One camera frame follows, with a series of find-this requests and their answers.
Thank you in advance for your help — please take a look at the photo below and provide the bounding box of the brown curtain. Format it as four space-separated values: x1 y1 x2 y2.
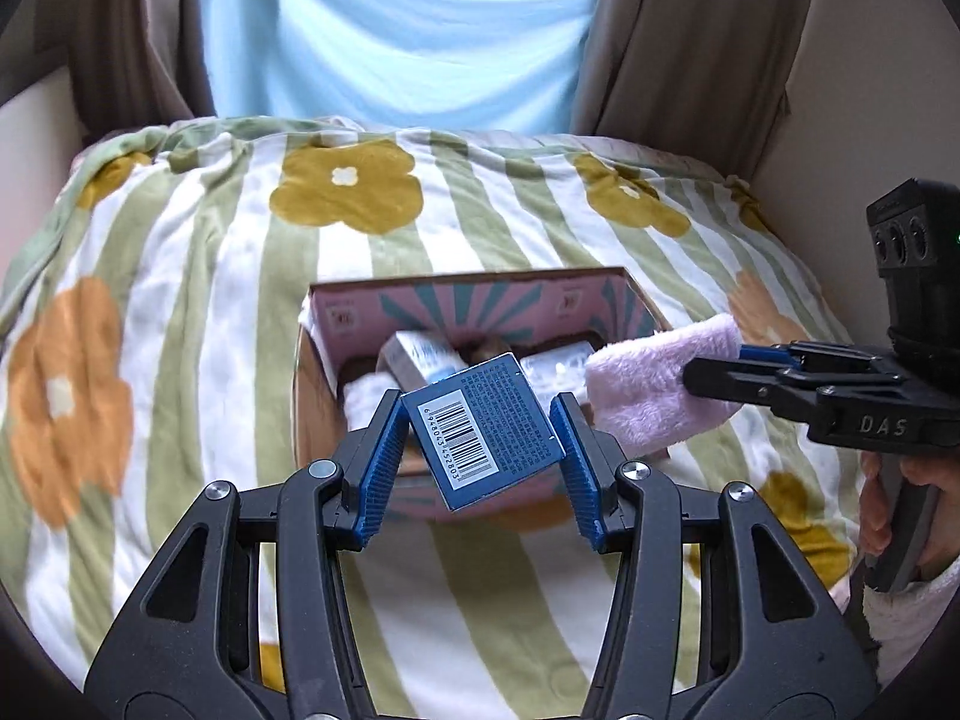
574 0 822 166
67 0 218 136

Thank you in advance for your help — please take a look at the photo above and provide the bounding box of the clear plastic packet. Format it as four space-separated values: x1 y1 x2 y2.
343 373 402 432

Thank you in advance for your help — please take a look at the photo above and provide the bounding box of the floral striped blanket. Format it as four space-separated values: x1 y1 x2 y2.
0 116 863 720

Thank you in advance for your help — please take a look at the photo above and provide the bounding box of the pink printed cardboard box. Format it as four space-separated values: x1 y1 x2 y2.
291 265 676 533

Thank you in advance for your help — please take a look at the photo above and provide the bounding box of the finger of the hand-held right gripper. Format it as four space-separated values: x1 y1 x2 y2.
684 356 833 421
739 341 901 376

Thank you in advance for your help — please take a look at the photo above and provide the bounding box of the person's right hand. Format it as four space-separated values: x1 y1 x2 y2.
859 450 960 580

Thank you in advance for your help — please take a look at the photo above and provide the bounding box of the light blue box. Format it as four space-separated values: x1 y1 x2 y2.
379 330 470 391

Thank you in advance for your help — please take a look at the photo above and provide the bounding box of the light blue hanging cloth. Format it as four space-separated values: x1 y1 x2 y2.
193 0 605 136

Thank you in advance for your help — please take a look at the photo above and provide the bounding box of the pink fluffy towel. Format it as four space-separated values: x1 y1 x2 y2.
583 313 743 451

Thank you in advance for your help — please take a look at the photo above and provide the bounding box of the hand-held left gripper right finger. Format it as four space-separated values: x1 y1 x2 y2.
549 392 878 720

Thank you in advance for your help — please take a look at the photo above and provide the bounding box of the beige bed headboard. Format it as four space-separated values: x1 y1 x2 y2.
0 64 87 271

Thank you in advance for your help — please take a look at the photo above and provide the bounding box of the small dark blue box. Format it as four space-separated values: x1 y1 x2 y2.
400 352 565 512

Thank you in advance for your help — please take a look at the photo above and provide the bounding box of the white floral tissue packet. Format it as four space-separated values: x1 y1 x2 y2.
520 343 601 391

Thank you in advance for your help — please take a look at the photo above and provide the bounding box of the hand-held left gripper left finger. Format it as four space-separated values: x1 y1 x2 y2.
84 388 410 720

